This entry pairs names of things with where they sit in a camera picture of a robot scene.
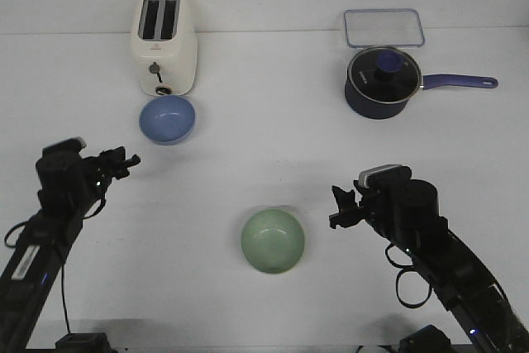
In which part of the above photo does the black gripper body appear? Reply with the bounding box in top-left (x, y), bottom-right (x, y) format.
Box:
top-left (354, 179), bottom-right (381, 225)
top-left (81, 150), bottom-right (112, 188)

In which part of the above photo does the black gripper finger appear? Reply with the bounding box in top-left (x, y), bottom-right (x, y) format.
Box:
top-left (331, 185), bottom-right (358, 214)
top-left (101, 146), bottom-right (127, 169)
top-left (112, 155), bottom-right (141, 179)
top-left (329, 208), bottom-right (365, 229)

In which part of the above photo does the blue bowl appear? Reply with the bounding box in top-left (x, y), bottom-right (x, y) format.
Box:
top-left (138, 95), bottom-right (196, 145)

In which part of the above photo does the green bowl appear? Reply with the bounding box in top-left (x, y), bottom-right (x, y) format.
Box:
top-left (241, 208), bottom-right (305, 274)

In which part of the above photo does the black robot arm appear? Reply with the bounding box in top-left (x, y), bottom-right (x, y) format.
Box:
top-left (1, 140), bottom-right (141, 352)
top-left (329, 165), bottom-right (528, 352)

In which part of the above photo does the dark blue saucepan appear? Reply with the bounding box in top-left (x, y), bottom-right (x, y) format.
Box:
top-left (344, 70), bottom-right (498, 120)

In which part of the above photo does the glass pot lid blue knob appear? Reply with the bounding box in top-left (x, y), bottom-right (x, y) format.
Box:
top-left (347, 46), bottom-right (422, 104)

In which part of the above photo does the cream two-slot toaster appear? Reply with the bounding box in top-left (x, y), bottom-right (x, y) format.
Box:
top-left (130, 0), bottom-right (198, 96)

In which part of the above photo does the clear plastic container blue rim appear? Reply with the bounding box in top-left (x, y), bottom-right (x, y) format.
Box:
top-left (343, 8), bottom-right (425, 49)

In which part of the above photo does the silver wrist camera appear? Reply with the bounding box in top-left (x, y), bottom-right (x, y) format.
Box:
top-left (42, 136), bottom-right (86, 156)
top-left (358, 165), bottom-right (402, 188)

